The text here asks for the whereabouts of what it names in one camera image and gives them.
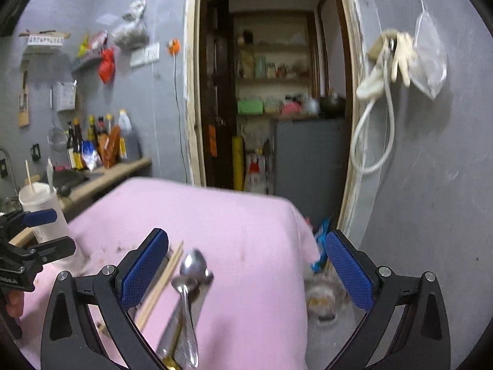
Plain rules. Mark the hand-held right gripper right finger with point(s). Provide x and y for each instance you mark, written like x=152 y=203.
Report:
x=348 y=273

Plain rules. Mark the wooden shelf unit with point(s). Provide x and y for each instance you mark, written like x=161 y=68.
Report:
x=273 y=81

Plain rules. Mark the white rubber gloves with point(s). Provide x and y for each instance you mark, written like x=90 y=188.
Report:
x=400 y=57

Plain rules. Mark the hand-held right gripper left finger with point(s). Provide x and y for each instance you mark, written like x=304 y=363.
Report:
x=144 y=273

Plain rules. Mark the black pot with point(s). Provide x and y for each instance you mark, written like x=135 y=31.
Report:
x=332 y=104

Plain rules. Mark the red plastic bag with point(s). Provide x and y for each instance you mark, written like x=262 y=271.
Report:
x=106 y=65

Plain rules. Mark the orange packet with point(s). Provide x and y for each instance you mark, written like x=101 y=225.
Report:
x=109 y=148

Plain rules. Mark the yellow roll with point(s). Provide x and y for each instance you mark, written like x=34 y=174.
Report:
x=238 y=162

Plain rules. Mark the dark wooden door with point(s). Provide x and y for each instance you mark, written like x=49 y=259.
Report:
x=219 y=84

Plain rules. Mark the red and white bottle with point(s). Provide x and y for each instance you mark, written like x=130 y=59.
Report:
x=255 y=171

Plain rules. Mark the wooden wall hanging board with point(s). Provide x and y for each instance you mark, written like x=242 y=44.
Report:
x=24 y=104

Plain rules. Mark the person's left hand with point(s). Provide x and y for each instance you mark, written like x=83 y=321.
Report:
x=14 y=304

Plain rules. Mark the white plastic utensil basket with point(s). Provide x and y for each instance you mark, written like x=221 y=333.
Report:
x=40 y=200

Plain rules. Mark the black wall switch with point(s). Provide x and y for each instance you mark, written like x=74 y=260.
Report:
x=36 y=151

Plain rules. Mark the pink container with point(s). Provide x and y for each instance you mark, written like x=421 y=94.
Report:
x=292 y=108

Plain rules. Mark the bowl on floor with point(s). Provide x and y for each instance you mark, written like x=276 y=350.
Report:
x=323 y=296

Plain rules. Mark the row of sauce bottles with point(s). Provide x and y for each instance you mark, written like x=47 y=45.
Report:
x=77 y=146

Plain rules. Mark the white and blue bag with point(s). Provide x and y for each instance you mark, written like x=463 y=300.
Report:
x=91 y=158

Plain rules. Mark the colourful snack packets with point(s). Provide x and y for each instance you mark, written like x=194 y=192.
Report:
x=94 y=42

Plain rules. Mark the grey wall mounted box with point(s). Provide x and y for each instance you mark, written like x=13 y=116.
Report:
x=63 y=96

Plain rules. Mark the white wall rack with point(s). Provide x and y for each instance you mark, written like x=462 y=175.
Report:
x=44 y=42

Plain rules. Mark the wooden door frame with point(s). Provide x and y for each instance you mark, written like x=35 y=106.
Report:
x=192 y=84

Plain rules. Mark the clear plastic bag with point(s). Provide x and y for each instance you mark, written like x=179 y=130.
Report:
x=429 y=61

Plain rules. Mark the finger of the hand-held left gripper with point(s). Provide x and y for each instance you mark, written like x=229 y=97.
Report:
x=54 y=248
x=38 y=217

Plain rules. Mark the orange wall hook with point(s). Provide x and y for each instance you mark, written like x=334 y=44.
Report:
x=173 y=46

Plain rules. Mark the black wok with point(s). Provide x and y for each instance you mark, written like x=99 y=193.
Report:
x=71 y=179

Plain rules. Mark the grey plastic bag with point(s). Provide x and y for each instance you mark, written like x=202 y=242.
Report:
x=131 y=31

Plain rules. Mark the white power outlet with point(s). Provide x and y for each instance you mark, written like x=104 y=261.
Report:
x=145 y=54

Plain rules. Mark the green box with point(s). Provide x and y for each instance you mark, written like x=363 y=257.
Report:
x=250 y=107

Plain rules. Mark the blue snack packet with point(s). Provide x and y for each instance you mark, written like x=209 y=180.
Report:
x=321 y=235

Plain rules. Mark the grey cabinet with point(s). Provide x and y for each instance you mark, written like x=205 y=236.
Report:
x=308 y=162

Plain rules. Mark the pink cloth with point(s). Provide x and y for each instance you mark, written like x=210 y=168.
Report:
x=238 y=239

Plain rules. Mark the beige kitchen counter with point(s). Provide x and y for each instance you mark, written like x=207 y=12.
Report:
x=115 y=173

